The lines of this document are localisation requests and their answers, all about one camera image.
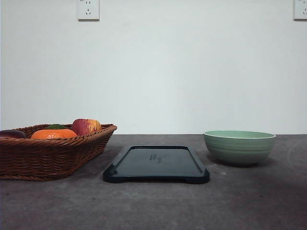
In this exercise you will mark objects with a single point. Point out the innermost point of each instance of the light green ceramic bowl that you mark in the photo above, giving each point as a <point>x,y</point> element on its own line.
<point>239,146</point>

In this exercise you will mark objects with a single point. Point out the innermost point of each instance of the brown wicker basket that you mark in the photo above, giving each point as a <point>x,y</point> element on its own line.
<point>43,159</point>

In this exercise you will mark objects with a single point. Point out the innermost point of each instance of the black rectangular tray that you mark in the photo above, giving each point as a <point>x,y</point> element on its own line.
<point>157,164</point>

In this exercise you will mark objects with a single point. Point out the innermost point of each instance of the red yellow apple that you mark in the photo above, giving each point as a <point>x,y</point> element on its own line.
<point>83,126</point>

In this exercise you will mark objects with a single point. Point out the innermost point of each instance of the green lime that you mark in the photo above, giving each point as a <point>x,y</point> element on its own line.
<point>55,126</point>

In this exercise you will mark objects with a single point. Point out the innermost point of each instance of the orange tangerine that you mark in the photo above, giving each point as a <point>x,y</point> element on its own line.
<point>53,134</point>

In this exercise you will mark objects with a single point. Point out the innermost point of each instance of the dark red plum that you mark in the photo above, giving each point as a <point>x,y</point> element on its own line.
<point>12,133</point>

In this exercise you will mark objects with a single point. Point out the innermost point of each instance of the white wall socket left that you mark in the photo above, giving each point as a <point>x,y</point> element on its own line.
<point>88,10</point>

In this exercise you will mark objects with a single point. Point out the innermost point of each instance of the white wall socket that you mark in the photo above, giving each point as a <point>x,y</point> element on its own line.
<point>88,10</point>
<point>300,10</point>

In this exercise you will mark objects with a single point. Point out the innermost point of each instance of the white wall socket right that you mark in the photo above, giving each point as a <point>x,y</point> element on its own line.
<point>300,10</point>

